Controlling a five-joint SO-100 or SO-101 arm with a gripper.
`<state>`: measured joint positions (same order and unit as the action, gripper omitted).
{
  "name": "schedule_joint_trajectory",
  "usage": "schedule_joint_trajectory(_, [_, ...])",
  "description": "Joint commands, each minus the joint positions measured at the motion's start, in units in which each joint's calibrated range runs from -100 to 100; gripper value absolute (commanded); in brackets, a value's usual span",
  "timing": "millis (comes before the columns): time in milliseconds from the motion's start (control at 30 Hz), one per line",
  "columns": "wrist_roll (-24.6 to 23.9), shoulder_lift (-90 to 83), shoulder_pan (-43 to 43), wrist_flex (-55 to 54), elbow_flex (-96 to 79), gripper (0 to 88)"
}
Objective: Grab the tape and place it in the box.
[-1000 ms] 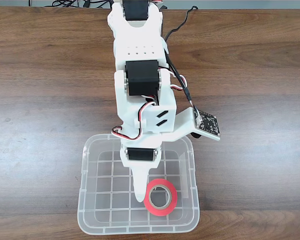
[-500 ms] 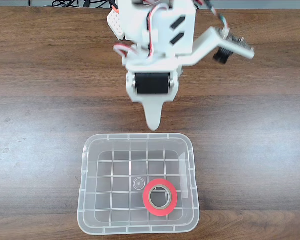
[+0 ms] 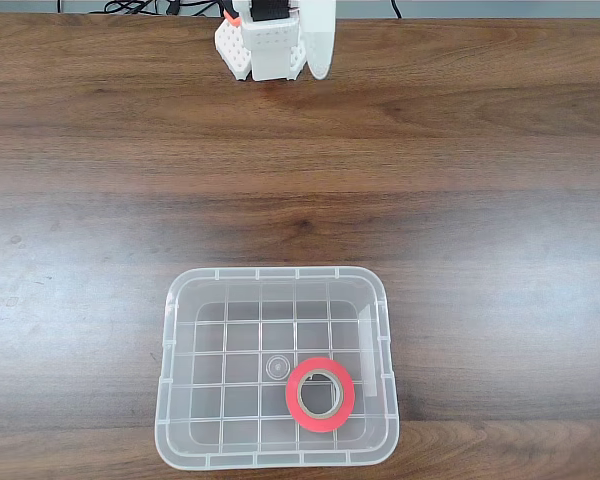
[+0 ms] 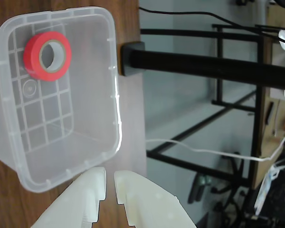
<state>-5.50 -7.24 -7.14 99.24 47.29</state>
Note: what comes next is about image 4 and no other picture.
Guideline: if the clear plastic storage box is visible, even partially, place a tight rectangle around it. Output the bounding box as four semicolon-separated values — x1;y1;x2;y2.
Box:
0;6;123;193

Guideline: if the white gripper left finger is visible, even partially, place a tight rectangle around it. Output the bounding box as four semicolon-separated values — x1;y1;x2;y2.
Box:
30;167;107;228

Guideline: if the black metal frame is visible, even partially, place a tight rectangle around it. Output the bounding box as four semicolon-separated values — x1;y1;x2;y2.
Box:
140;23;285;190

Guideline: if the black office chair base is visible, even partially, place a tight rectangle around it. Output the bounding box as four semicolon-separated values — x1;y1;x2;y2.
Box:
187;156;255;228

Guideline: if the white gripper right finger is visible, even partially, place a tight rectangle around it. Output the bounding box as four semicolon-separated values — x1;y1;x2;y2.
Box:
114;170;197;228

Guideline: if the black cable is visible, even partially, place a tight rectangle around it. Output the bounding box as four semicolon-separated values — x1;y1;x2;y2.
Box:
139;6;285;36

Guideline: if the red tape roll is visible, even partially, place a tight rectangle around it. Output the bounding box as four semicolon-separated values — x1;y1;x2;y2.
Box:
23;31;72;82

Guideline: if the black table leg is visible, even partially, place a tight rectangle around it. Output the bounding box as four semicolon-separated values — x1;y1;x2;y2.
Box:
120;41;285;91

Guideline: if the white cable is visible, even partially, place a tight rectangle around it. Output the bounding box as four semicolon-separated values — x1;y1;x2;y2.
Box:
144;139;285;162

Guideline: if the wooden panel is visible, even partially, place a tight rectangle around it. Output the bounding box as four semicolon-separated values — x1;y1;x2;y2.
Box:
253;4;285;190

